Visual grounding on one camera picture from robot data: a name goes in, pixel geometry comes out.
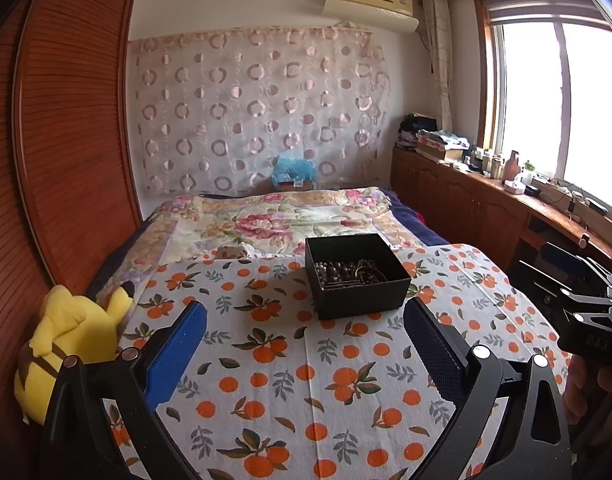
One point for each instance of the person's right hand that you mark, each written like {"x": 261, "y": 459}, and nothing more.
{"x": 578, "y": 390}

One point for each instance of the air conditioner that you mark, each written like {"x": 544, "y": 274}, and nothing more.
{"x": 371, "y": 7}

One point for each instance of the pile of beaded jewelry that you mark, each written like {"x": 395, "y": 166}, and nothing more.
{"x": 338, "y": 272}

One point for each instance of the stack of books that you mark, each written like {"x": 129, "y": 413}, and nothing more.
{"x": 443, "y": 145}

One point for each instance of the white window curtain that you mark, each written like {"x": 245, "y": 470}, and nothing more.
{"x": 438, "y": 60}

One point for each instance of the stack of dark clothes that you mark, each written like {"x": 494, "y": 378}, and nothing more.
{"x": 416, "y": 127}

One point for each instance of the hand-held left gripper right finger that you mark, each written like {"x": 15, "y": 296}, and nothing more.
{"x": 433, "y": 350}

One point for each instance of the yellow plush toy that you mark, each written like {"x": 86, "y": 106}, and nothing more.
{"x": 71, "y": 320}

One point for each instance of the orange fruit print sheet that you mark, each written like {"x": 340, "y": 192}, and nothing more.
{"x": 306, "y": 360}

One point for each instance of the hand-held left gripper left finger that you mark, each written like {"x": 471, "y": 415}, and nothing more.
{"x": 181, "y": 345}

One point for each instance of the wooden cabinet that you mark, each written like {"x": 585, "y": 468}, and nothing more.
{"x": 461, "y": 195}

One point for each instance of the small brown pouch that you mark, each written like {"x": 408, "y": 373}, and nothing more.
{"x": 231, "y": 252}

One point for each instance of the small cardboard box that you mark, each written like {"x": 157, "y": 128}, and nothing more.
{"x": 293, "y": 185}

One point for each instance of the window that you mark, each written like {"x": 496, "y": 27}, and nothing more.
{"x": 536, "y": 100}

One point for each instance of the white bottle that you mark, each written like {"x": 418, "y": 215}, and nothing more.
{"x": 496, "y": 166}

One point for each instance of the clear bottle green cap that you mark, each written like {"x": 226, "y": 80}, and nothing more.
{"x": 527, "y": 174}

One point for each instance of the dark purple blanket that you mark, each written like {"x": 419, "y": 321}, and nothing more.
{"x": 426, "y": 232}

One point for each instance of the floral blanket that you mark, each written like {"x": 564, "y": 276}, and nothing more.
{"x": 266, "y": 220}

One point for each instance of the black jewelry box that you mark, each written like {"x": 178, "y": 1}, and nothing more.
{"x": 358, "y": 302}

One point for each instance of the blue plastic bag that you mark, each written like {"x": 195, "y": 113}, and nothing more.
{"x": 293, "y": 167}

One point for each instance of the brown bottle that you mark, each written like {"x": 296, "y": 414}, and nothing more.
{"x": 512, "y": 167}

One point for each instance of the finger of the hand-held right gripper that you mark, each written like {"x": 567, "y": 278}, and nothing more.
{"x": 546, "y": 282}
{"x": 561, "y": 256}

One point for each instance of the white tissue pack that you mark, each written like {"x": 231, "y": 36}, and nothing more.
{"x": 514, "y": 188}

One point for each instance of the circle pattern wall curtain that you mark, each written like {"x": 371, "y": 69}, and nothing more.
{"x": 236, "y": 110}

